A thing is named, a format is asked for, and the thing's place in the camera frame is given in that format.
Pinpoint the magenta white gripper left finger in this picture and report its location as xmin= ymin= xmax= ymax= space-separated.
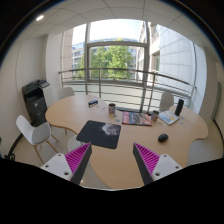
xmin=42 ymin=143 xmax=92 ymax=185

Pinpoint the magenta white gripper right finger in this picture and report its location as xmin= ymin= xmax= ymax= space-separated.
xmin=133 ymin=143 xmax=182 ymax=185

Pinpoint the black computer mouse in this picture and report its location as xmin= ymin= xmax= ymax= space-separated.
xmin=158 ymin=133 xmax=169 ymax=143

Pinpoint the black mouse pad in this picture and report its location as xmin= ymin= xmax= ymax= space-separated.
xmin=76 ymin=120 xmax=121 ymax=149

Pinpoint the white chair front left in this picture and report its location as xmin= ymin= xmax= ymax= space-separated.
xmin=16 ymin=115 xmax=57 ymax=161

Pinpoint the white chair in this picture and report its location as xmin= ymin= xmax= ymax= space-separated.
xmin=159 ymin=92 xmax=174 ymax=111
xmin=16 ymin=115 xmax=57 ymax=161
xmin=58 ymin=87 xmax=74 ymax=100

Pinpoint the light blue book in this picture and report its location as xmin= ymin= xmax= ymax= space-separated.
xmin=159 ymin=110 xmax=179 ymax=125

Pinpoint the grey mug right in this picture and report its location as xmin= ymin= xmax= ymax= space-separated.
xmin=151 ymin=110 xmax=159 ymax=121

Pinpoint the red magazine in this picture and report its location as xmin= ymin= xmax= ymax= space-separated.
xmin=122 ymin=111 xmax=152 ymax=126

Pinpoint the small dark blue box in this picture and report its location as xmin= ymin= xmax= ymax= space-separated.
xmin=88 ymin=100 xmax=98 ymax=107

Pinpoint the white chair back right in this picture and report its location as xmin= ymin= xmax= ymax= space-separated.
xmin=159 ymin=92 xmax=174 ymax=111

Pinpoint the black cylindrical speaker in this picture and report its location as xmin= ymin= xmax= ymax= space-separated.
xmin=175 ymin=99 xmax=184 ymax=116

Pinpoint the dark mug left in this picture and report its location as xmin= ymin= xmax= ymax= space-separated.
xmin=108 ymin=103 xmax=116 ymax=114

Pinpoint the white chair back left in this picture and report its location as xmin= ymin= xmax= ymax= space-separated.
xmin=58 ymin=87 xmax=74 ymax=100

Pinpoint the metal balcony railing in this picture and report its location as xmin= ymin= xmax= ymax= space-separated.
xmin=59 ymin=68 xmax=196 ymax=112

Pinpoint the black office printer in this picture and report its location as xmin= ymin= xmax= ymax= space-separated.
xmin=22 ymin=79 xmax=49 ymax=126

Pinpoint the round ceiling light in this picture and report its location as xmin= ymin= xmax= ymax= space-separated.
xmin=36 ymin=15 xmax=44 ymax=21

